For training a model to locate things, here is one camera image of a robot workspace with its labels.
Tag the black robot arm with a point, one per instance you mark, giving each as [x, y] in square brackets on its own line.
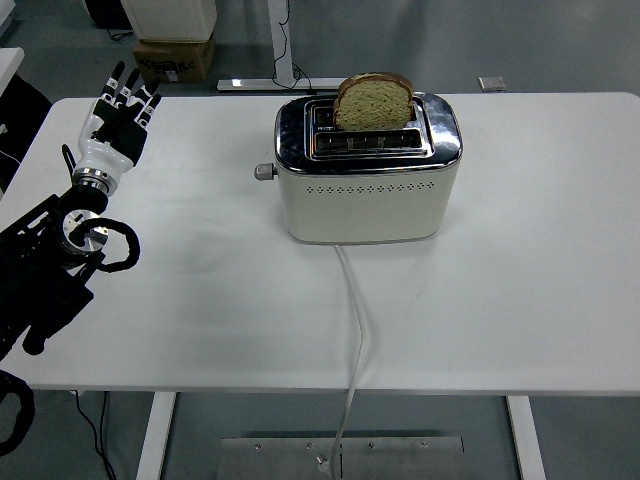
[40, 295]

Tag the cream and chrome toaster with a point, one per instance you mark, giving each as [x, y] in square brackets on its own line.
[367, 210]

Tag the black chair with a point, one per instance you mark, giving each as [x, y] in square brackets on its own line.
[20, 125]

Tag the grey floor socket plate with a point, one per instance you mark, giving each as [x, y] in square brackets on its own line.
[491, 83]

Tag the black case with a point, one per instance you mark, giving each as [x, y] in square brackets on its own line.
[107, 12]

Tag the grey toaster lever knob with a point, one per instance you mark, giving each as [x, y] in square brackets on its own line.
[262, 172]

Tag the white table leg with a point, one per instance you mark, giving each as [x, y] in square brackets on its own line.
[156, 435]
[525, 435]

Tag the white desk leg with foot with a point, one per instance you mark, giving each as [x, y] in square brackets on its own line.
[280, 50]

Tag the small white side table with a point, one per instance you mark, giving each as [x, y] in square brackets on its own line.
[10, 65]

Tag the brown bread slice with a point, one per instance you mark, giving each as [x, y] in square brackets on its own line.
[372, 107]

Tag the brown cardboard box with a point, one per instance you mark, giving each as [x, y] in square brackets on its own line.
[172, 60]

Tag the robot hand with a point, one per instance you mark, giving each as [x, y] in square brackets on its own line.
[105, 155]

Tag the white box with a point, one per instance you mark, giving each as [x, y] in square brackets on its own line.
[170, 20]

